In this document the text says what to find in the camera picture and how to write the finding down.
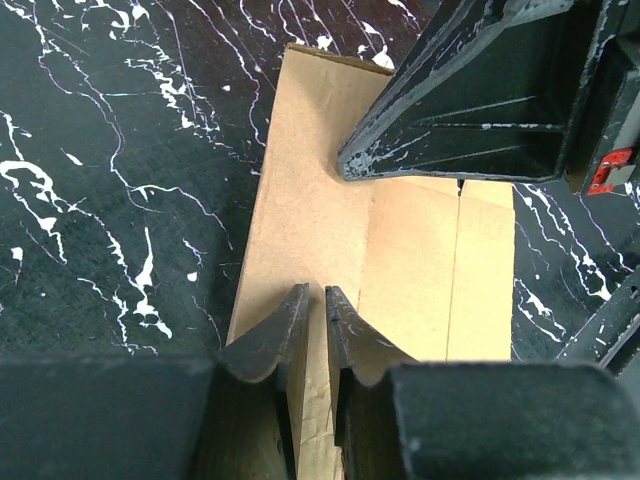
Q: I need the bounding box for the brown cardboard box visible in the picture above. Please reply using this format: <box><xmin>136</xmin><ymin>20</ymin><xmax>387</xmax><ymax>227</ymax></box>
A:
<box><xmin>229</xmin><ymin>44</ymin><xmax>515</xmax><ymax>479</ymax></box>

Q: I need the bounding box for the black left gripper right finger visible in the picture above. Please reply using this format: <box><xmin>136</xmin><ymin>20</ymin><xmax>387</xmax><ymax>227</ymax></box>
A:
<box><xmin>325</xmin><ymin>286</ymin><xmax>639</xmax><ymax>479</ymax></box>

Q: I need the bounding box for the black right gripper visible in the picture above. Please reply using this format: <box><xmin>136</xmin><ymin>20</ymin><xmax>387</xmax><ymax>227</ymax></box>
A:
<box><xmin>337</xmin><ymin>1</ymin><xmax>639</xmax><ymax>196</ymax></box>

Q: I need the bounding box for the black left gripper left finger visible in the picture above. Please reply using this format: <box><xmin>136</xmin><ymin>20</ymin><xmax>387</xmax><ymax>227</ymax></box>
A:
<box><xmin>1</xmin><ymin>284</ymin><xmax>310</xmax><ymax>479</ymax></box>

